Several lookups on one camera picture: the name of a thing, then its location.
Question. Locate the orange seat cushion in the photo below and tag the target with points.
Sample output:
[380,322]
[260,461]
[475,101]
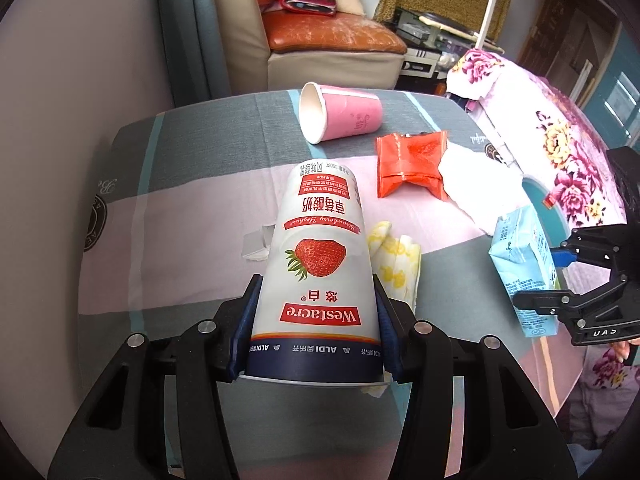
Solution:
[340,35]

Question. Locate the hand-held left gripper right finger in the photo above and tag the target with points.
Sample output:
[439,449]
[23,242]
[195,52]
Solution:
[389,330]

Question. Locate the floral pink bedsheet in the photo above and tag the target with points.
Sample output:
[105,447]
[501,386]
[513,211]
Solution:
[550,125]

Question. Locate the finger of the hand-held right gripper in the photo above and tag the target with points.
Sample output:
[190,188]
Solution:
[564,255]
[550,302]

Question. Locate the black stereo device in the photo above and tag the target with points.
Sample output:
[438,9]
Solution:
[420,35]

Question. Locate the light blue milk carton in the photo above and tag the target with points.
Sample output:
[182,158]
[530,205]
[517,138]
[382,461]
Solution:
[520,260]

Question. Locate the white pole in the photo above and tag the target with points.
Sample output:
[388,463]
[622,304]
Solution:
[490,5]

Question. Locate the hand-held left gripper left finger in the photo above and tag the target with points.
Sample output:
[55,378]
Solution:
[245,320]

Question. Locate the beige leather sofa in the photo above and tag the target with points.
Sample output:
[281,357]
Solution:
[330,70]

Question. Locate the person's right hand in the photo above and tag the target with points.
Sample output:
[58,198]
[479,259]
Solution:
[631,352]

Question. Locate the orange snack packet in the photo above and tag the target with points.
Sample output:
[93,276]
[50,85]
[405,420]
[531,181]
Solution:
[410,160]

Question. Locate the teal trash bin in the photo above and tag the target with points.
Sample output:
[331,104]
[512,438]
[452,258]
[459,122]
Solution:
[557,225]

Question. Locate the strawberry yogurt cup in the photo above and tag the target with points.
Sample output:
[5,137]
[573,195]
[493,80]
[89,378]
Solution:
[315,270]

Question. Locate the wooden stick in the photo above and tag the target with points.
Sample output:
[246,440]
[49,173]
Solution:
[450,27]

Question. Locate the brown wooden door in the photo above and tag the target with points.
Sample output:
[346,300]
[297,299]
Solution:
[565,20]

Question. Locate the white tissue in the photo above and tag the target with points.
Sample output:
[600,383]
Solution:
[480,185]

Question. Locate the yellow white wrapper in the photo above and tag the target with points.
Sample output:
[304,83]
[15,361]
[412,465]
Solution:
[395,260]

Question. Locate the pink paper cup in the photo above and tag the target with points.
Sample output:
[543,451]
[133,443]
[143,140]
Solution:
[350,115]

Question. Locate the white side table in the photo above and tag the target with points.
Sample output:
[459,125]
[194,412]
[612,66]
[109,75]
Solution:
[420,66]

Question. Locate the teal wardrobe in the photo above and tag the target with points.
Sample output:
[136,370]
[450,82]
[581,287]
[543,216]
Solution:
[617,95]

